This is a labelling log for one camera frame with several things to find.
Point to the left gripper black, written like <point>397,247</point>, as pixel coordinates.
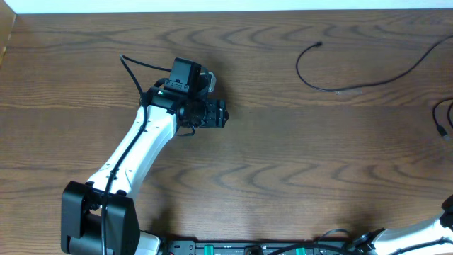
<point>219,113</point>

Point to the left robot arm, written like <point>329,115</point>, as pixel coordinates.
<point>99,215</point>

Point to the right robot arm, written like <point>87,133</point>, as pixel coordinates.
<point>433,236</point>

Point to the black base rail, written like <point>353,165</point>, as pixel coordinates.
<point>179,245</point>

